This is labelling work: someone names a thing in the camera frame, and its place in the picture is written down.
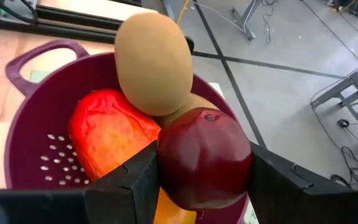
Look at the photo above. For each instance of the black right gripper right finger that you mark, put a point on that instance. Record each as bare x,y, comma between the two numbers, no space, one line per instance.
291,199

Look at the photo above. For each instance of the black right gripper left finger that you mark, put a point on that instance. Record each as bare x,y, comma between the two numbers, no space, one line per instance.
129,193

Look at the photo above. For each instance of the red orange mango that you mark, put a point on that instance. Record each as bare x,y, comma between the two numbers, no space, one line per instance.
110,133

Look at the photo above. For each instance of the dark red apple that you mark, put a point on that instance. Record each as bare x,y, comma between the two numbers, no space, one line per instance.
204,161

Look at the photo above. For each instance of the purple plastic colander bowl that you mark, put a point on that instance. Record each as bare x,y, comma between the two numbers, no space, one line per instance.
42,130

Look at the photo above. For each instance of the brown kiwi fruit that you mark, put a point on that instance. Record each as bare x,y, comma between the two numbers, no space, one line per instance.
152,62

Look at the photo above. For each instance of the mint green perforated riser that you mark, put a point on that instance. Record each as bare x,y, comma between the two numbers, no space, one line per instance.
40,76

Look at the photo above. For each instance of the grey metal stand base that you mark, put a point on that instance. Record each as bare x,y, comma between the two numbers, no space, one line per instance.
245,25

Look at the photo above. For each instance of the black aluminium table frame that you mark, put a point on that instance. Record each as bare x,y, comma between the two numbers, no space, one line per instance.
73,28

